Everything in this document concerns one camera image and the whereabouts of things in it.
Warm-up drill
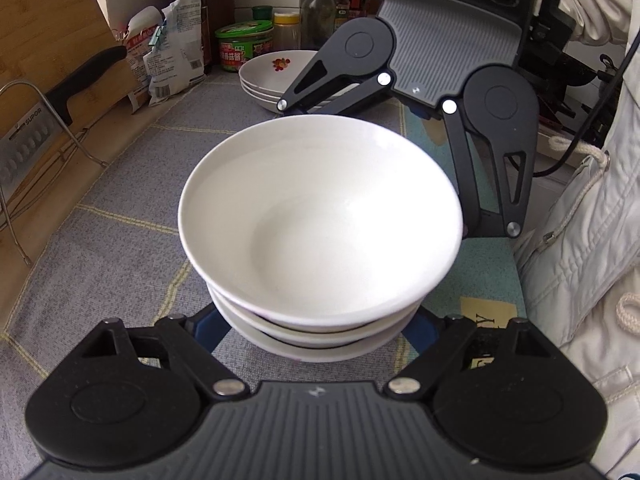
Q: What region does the white floral bowl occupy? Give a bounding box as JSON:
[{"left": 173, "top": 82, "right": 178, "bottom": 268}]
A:
[
  {"left": 205, "top": 280, "right": 426, "bottom": 350},
  {"left": 220, "top": 305, "right": 418, "bottom": 364}
]

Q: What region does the white blue print bag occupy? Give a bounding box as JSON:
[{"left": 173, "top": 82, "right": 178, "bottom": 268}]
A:
[{"left": 142, "top": 0, "right": 207, "bottom": 107}]

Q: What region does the white jacket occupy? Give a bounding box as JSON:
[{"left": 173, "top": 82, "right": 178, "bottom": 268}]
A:
[{"left": 515, "top": 25, "right": 640, "bottom": 480}]

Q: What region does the green lid jar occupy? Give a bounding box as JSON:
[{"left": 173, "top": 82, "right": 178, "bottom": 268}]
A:
[{"left": 215, "top": 20, "right": 275, "bottom": 73}]

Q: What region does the black cable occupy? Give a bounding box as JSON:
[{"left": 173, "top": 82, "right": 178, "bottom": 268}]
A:
[{"left": 532, "top": 25, "right": 640, "bottom": 178}]

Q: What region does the metal wire rack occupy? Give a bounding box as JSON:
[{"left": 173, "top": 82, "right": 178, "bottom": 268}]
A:
[{"left": 0, "top": 80, "right": 108, "bottom": 268}]

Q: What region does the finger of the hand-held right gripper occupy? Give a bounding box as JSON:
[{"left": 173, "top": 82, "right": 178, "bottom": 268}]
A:
[
  {"left": 276, "top": 52, "right": 396, "bottom": 117},
  {"left": 442, "top": 99, "right": 537, "bottom": 239}
]

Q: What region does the yellow lid spice jar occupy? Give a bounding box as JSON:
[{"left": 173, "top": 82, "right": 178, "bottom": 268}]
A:
[{"left": 272, "top": 10, "right": 302, "bottom": 52}]

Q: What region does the white red print bag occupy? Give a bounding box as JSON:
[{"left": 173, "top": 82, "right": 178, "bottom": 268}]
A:
[{"left": 112, "top": 5, "right": 163, "bottom": 113}]

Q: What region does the plain white bowl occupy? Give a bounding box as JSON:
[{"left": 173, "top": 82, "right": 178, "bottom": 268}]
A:
[{"left": 177, "top": 114, "right": 464, "bottom": 333}]

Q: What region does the red cap glass bottle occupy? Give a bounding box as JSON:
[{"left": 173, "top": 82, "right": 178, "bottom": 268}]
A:
[{"left": 300, "top": 0, "right": 337, "bottom": 51}]

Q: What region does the grey plaid mat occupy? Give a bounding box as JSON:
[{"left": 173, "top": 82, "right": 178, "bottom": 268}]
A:
[{"left": 0, "top": 67, "right": 506, "bottom": 396}]

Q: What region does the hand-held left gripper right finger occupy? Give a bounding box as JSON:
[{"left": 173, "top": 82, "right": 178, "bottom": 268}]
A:
[{"left": 385, "top": 306, "right": 563, "bottom": 400}]

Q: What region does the bamboo cutting board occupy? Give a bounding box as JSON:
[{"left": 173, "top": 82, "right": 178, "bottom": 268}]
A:
[{"left": 0, "top": 0, "right": 138, "bottom": 133}]

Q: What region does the teal printed mat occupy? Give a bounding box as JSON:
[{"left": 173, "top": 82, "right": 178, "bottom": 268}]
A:
[{"left": 400, "top": 100, "right": 528, "bottom": 361}]

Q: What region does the white fruit print plate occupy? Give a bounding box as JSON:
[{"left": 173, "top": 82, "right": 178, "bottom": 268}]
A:
[
  {"left": 245, "top": 89, "right": 361, "bottom": 114},
  {"left": 241, "top": 79, "right": 351, "bottom": 105},
  {"left": 238, "top": 50, "right": 321, "bottom": 97}
]

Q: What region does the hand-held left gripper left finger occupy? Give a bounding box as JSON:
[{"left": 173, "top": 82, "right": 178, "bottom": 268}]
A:
[{"left": 80, "top": 305, "right": 251, "bottom": 402}]

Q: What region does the black handled kitchen knife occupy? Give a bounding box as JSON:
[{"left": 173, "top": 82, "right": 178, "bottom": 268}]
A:
[{"left": 0, "top": 45, "right": 128, "bottom": 193}]

